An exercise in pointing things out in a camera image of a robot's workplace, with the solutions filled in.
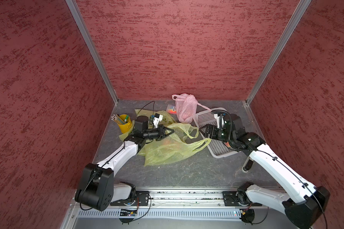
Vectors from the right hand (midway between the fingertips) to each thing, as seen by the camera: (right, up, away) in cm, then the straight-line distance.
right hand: (204, 133), depth 74 cm
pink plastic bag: (-8, +16, +23) cm, 30 cm away
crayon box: (-19, +14, +39) cm, 45 cm away
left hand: (-16, -1, +3) cm, 17 cm away
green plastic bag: (-12, -5, 0) cm, 13 cm away
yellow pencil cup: (-49, +4, +18) cm, 53 cm away
